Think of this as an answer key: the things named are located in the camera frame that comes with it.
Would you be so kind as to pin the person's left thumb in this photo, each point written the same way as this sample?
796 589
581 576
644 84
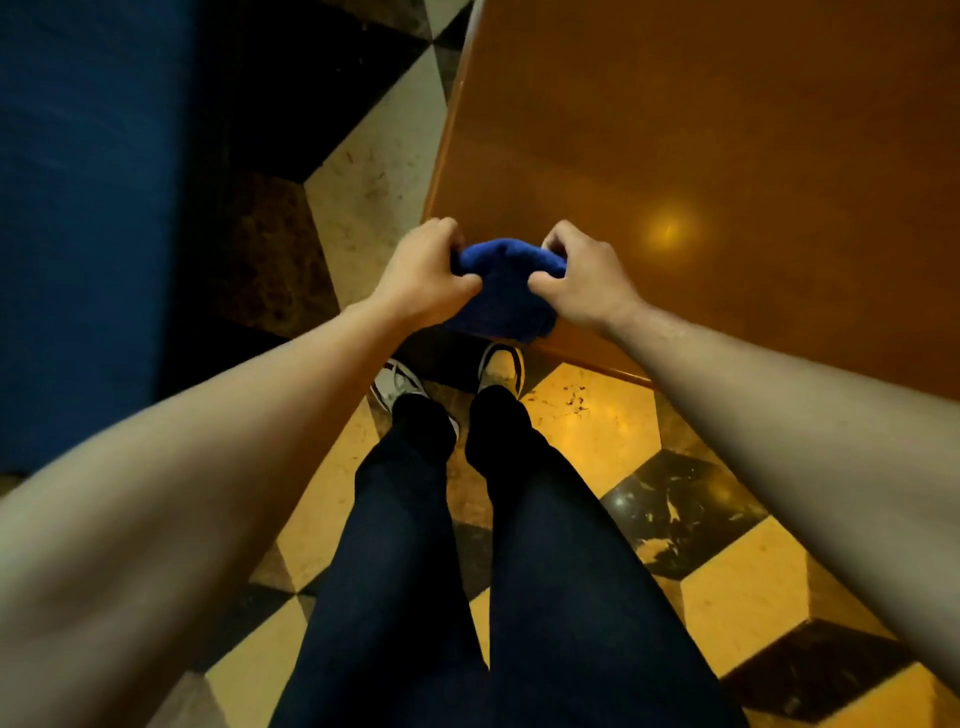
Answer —
461 288

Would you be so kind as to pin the person's leg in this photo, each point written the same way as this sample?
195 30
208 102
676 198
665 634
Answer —
585 592
390 585

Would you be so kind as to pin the blue cloth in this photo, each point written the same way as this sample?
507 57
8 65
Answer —
504 289

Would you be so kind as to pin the blue upholstered sofa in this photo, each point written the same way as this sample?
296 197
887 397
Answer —
82 225

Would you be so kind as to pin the person's left hand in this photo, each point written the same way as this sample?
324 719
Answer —
420 277

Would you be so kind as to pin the person's right thumb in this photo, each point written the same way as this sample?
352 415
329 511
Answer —
547 283

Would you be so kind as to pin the person's right hand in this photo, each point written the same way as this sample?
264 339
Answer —
592 289

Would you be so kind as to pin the person's right leg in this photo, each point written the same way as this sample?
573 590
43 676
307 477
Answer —
585 592

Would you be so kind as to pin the white left shoe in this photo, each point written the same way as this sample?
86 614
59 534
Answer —
396 384

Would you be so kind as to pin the person's left leg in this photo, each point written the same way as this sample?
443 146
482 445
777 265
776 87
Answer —
390 585

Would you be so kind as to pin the person's left forearm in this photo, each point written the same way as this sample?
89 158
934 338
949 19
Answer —
187 480

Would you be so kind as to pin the white shoe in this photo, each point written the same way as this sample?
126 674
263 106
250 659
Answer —
396 384
501 369

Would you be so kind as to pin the person's right forearm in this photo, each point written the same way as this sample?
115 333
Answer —
810 442

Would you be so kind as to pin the white right shoe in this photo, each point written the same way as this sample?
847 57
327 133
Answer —
501 369

